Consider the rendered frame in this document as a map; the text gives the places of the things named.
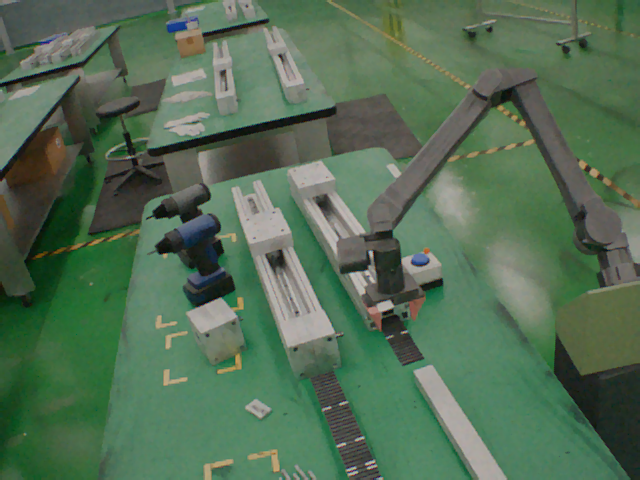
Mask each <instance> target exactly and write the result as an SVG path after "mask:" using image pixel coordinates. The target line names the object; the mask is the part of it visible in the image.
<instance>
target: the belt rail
mask: <svg viewBox="0 0 640 480"><path fill-rule="evenodd" d="M413 375H415V376H414V383H415V384H416V386H417V388H418V389H419V391H420V393H421V394H422V395H423V397H424V398H425V400H426V402H427V403H428V405H429V406H430V408H431V410H432V411H433V413H434V415H435V416H436V418H437V420H438V421H439V423H440V425H441V426H442V428H443V430H444V432H445V433H446V435H447V437H448V438H449V440H450V442H451V443H452V445H453V447H454V448H455V449H456V451H457V452H458V455H459V457H460V459H461V460H462V462H463V463H464V464H465V466H466V468H467V469H468V471H469V474H470V475H471V477H472V478H473V480H507V478H505V476H504V475H503V472H502V470H501V469H500V467H498V465H497V464H496V462H495V461H494V460H495V459H494V458H493V456H491V454H490V453H489V451H488V450H487V448H486V447H485V444H484V442H482V440H481V439H480V437H479V436H478V434H477V433H476V431H475V430H474V428H473V425H471V423H470V422H469V420H468V419H467V417H466V416H465V414H464V413H463V412H462V410H461V409H460V407H459V406H458V404H457V403H456V402H457V401H456V400H455V399H454V398H453V396H452V395H451V393H450V392H449V390H448V389H447V387H446V386H445V384H444V383H443V381H442V380H441V378H440V377H439V375H438V374H437V372H436V371H435V369H434V368H433V366H432V365H430V366H426V367H423V368H420V369H417V370H414V374H413Z"/></svg>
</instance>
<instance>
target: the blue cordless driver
mask: <svg viewBox="0 0 640 480"><path fill-rule="evenodd" d="M220 232H221V223H220V221H219V219H218V217H217V216H216V214H215V213H212V212H208V213H207V215H206V213H205V215H203V216H200V217H198V218H196V219H194V220H192V221H189V222H186V223H184V224H182V225H179V226H177V227H175V228H174V231H173V230H172V231H170V232H168V233H165V235H164V238H162V239H161V240H160V241H159V242H157V243H156V244H155V248H156V250H154V251H152V252H150V253H147V255H148V256H149V255H151V254H153V253H156V252H157V253H158V254H159V255H164V254H169V253H172V254H177V253H179V252H181V251H182V250H185V253H186V255H188V257H189V258H190V259H191V260H192V259H193V261H194V263H195V266H196V268H197V270H198V272H196V273H194V274H192V275H190V276H188V277H187V279H188V282H186V283H184V286H183V291H184V293H185V294H186V296H187V298H188V299H189V300H190V301H191V303H192V304H193V305H194V306H196V307H197V308H198V307H201V306H204V305H206V304H208V303H211V302H213V301H215V300H217V299H220V298H222V297H224V296H226V294H227V293H229V292H232V291H234V290H235V289H236V287H235V283H234V280H232V275H231V274H230V273H228V272H227V271H225V270H224V269H223V268H222V267H220V265H219V263H218V261H217V260H218V256H217V254H216V252H214V250H213V248H212V245H211V243H210V241H209V240H207V239H209V238H211V237H213V236H216V234H219V233H220Z"/></svg>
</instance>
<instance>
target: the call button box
mask: <svg viewBox="0 0 640 480"><path fill-rule="evenodd" d="M426 255H428V257H429V260H428V262H425V264H423V265H415V264H413V263H412V257H413V256H414V255H411V256H408V257H405V258H401V259H402V268H403V273H410V274H411V276H412V277H413V278H414V281H415V282H416V283H417V284H418V285H419V287H420V288H421V289H422V290H423V291H426V290H430V289H434V288H437V287H441V286H443V278H442V277H443V276H442V266H441V263H440V262H439V261H438V260H437V259H436V258H435V257H434V256H433V255H432V253H431V252H430V253H429V254H426Z"/></svg>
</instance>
